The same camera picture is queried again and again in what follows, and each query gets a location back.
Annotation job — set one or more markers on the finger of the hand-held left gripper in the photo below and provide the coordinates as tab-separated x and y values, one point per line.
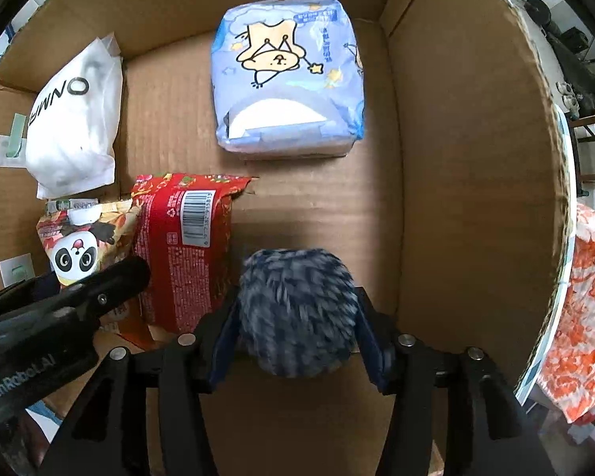
104	285
47	286

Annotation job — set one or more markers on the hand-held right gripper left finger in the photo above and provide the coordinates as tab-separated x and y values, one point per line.
223	342

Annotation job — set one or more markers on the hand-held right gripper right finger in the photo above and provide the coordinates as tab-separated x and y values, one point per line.
372	347

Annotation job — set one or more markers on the orange cartoon snack packet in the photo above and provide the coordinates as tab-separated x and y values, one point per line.
74	253

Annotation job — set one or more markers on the red snack packet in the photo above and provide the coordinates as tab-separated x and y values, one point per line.
178	267

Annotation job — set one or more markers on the blue white yarn ball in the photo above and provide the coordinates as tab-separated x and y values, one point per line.
292	307

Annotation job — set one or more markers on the white plastic bag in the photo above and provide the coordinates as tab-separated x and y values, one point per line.
74	134

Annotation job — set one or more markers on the printed cardboard box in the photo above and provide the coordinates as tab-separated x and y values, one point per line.
451	158

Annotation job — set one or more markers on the blue cartoon tissue pack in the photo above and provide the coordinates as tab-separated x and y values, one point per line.
287	84

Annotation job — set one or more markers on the orange floral towel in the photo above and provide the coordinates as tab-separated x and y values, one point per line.
585	307

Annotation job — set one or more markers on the white shoe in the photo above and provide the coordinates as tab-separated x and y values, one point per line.
571	104
566	90

